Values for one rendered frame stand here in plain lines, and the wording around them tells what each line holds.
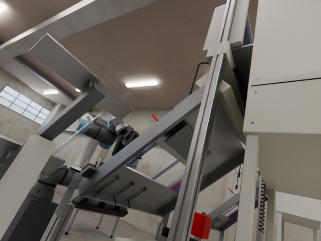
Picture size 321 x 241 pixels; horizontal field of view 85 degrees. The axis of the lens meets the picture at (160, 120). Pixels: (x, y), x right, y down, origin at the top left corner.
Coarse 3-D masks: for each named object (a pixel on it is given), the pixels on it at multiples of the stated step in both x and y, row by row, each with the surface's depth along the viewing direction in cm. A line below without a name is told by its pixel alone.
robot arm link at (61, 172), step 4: (60, 168) 117; (64, 168) 120; (68, 168) 123; (56, 172) 115; (60, 172) 116; (64, 172) 118; (40, 176) 114; (52, 176) 113; (56, 176) 114; (60, 176) 116; (64, 176) 117; (44, 180) 111; (48, 180) 111; (52, 180) 113; (56, 180) 115; (60, 180) 116; (56, 184) 116; (60, 184) 117
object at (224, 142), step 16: (224, 112) 80; (176, 128) 75; (192, 128) 79; (224, 128) 88; (160, 144) 78; (176, 144) 76; (224, 144) 97; (240, 144) 104; (208, 160) 102; (224, 160) 109; (208, 176) 116
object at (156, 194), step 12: (120, 168) 78; (108, 180) 81; (120, 180) 84; (132, 180) 88; (144, 180) 91; (108, 192) 87; (132, 192) 94; (144, 192) 99; (156, 192) 104; (168, 192) 109; (144, 204) 108; (156, 204) 114; (168, 204) 121
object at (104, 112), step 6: (126, 96) 62; (102, 114) 64; (96, 120) 65; (84, 126) 66; (90, 126) 66; (78, 132) 66; (72, 138) 67; (66, 144) 68; (54, 150) 69; (60, 150) 69
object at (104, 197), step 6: (90, 192) 78; (96, 192) 82; (102, 192) 85; (96, 198) 79; (102, 198) 82; (108, 198) 86; (114, 198) 90; (120, 198) 93; (120, 204) 90; (126, 204) 94; (132, 204) 99; (138, 204) 104; (138, 210) 101; (144, 210) 105; (150, 210) 111; (156, 210) 117; (162, 216) 120
